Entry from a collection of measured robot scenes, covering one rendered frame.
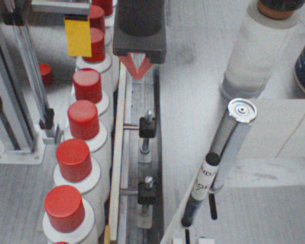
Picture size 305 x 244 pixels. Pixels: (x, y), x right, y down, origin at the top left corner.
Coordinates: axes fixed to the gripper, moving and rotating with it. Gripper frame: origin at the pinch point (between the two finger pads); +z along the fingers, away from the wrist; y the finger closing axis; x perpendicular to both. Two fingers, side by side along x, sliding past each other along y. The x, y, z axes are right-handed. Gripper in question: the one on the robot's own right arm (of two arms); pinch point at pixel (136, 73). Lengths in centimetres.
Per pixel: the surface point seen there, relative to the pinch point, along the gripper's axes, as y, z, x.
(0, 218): -15.7, 18.4, 20.8
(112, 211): -17.7, 9.9, 2.6
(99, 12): 4.7, -6.9, 5.7
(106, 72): -2.1, -1.9, 4.4
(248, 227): -18.2, 13.4, -18.0
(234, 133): -12.4, -2.6, -12.3
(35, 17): 37.5, 18.8, 26.3
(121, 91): 5.3, 10.1, 2.6
